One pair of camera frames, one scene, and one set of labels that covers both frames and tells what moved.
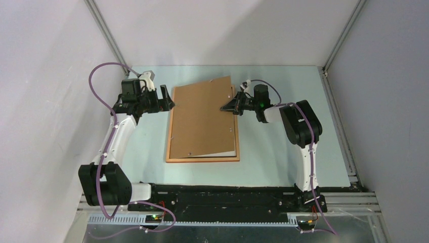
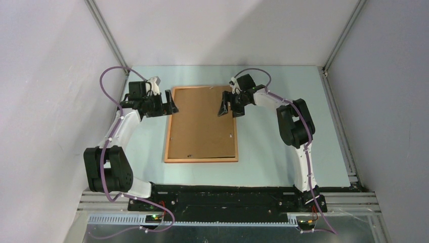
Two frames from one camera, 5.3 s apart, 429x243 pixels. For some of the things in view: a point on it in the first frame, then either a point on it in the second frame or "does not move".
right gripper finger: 231,107 -> 223,109
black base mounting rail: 188,200 does not move
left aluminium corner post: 98,17 does not move
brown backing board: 198,126 does not move
